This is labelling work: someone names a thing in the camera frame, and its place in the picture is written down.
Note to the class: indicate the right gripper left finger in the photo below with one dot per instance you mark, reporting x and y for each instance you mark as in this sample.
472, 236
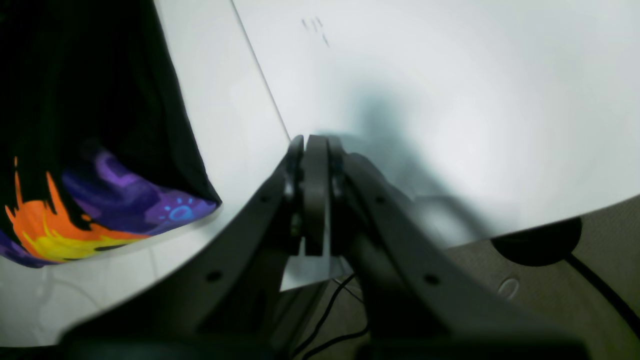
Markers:
230, 294

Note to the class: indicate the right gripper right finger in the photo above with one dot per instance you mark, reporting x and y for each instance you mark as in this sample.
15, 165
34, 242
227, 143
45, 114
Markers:
415, 295

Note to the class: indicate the black T-shirt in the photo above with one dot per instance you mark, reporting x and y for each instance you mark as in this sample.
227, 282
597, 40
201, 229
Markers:
96, 148

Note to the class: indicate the black round floor base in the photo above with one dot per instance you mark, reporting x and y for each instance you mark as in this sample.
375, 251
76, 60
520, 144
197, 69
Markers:
541, 246

